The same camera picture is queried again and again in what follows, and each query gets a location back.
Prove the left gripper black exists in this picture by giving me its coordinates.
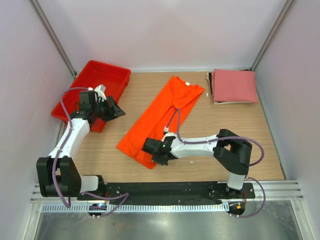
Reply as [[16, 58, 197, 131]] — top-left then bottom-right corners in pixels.
[[92, 96, 126, 123]]

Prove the orange t shirt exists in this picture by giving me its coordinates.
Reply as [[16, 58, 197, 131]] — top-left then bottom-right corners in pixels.
[[116, 76, 205, 169]]

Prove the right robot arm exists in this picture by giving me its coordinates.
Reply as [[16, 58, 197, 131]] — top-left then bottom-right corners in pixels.
[[142, 129, 253, 198]]

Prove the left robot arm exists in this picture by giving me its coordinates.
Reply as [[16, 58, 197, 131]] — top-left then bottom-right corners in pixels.
[[36, 84, 125, 200]]

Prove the folded pink t shirt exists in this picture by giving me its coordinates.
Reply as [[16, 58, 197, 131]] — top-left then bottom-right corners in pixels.
[[211, 69, 259, 104]]

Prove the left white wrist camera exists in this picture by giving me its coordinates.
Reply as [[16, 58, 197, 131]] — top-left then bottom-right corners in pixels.
[[87, 84, 107, 102]]

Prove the slotted cable duct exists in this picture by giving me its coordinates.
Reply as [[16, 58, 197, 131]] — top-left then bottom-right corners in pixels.
[[41, 202, 229, 214]]

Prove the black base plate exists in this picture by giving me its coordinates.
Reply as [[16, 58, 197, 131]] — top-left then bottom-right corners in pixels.
[[91, 181, 256, 206]]

